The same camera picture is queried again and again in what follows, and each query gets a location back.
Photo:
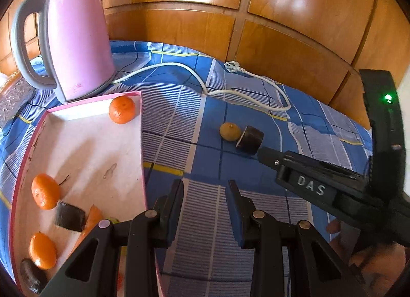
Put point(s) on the glittery tissue box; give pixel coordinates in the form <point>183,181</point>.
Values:
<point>16,98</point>

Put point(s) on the pink electric kettle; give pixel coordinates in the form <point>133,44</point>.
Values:
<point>77,37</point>

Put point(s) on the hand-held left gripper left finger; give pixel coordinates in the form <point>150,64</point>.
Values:
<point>174,217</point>

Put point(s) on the orange carrot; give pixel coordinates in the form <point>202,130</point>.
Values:
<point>91,220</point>

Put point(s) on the pink shallow tray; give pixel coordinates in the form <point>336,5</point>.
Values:
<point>86,156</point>

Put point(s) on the orange mandarin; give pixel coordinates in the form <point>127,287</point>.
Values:
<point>121,109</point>
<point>44,191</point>

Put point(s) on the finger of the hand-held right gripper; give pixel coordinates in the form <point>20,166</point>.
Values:
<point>307,184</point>
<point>288,157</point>

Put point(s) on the orange oval tomato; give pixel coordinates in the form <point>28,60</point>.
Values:
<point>43,250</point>

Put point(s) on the green lime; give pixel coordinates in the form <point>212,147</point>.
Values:
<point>112,220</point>

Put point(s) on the person's right hand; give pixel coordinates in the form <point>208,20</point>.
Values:
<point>368,268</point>

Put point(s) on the small dark cut piece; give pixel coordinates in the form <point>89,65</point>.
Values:
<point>249,140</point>

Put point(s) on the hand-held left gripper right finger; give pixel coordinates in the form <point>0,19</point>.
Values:
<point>235,217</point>

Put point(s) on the dark cut piece pale top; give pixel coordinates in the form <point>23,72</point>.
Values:
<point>70,217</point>

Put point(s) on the small yellowish round fruit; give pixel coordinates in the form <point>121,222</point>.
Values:
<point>230,131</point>

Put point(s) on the blue plaid blanket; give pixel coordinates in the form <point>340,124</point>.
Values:
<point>198,194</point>

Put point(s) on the dark brown round fruit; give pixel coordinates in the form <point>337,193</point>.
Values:
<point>30,276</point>

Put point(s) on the wooden panelled wardrobe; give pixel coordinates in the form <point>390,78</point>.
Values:
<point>288,43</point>

